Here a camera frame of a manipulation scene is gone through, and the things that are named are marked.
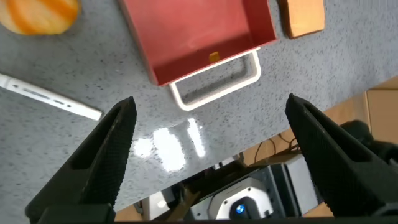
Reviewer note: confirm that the white marker pen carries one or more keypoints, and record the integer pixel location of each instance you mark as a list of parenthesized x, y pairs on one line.
[(46, 96)]

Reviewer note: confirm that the red drawer box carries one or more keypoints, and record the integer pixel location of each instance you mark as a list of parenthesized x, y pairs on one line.
[(192, 28)]

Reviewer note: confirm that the brown cardboard box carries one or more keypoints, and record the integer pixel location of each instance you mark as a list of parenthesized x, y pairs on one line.
[(381, 109)]

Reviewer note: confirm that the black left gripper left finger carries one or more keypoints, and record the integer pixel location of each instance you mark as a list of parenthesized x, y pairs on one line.
[(102, 161)]

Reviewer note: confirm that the brown toast slice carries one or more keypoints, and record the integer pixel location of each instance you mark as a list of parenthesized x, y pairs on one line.
[(303, 17)]

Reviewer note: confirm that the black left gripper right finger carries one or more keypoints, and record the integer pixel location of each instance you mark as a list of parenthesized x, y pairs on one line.
[(335, 161)]

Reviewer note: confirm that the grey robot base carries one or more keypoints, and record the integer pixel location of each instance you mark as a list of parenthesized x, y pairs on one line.
[(248, 193)]

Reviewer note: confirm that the orange striped pumpkin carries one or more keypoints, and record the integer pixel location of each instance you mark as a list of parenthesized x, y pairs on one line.
[(37, 15)]

